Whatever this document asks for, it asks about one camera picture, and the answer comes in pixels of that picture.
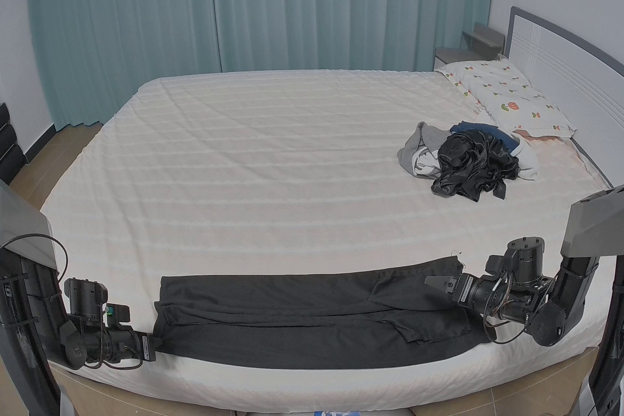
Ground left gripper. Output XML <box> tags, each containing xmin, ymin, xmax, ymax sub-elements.
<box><xmin>100</xmin><ymin>328</ymin><xmax>164</xmax><ymax>363</ymax></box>

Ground bed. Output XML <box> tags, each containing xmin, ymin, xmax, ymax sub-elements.
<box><xmin>39</xmin><ymin>6</ymin><xmax>624</xmax><ymax>410</ymax></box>

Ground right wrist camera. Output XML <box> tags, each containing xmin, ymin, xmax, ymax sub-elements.
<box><xmin>485</xmin><ymin>255</ymin><xmax>508</xmax><ymax>279</ymax></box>

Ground black cable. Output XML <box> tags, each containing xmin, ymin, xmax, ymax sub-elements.
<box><xmin>483</xmin><ymin>313</ymin><xmax>531</xmax><ymax>346</ymax></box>
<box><xmin>84</xmin><ymin>356</ymin><xmax>146</xmax><ymax>371</ymax></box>
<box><xmin>0</xmin><ymin>234</ymin><xmax>69</xmax><ymax>282</ymax></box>

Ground dark grey chest of drawers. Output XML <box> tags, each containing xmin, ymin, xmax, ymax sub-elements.
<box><xmin>0</xmin><ymin>102</ymin><xmax>26</xmax><ymax>186</ymax></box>

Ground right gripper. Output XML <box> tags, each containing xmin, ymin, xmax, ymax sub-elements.
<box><xmin>425</xmin><ymin>274</ymin><xmax>510</xmax><ymax>315</ymax></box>

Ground white printed pillow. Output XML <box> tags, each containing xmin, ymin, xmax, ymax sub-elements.
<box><xmin>435</xmin><ymin>59</ymin><xmax>577</xmax><ymax>139</ymax></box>

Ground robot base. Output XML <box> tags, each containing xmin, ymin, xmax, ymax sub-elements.
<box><xmin>292</xmin><ymin>408</ymin><xmax>410</xmax><ymax>416</ymax></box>

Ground grey bedside table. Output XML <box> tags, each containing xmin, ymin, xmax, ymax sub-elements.
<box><xmin>434</xmin><ymin>22</ymin><xmax>505</xmax><ymax>72</ymax></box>

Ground black trousers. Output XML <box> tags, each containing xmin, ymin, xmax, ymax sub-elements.
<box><xmin>153</xmin><ymin>255</ymin><xmax>493</xmax><ymax>368</ymax></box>

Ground pile of clothes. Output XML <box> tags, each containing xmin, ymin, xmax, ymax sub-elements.
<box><xmin>396</xmin><ymin>122</ymin><xmax>538</xmax><ymax>202</ymax></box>

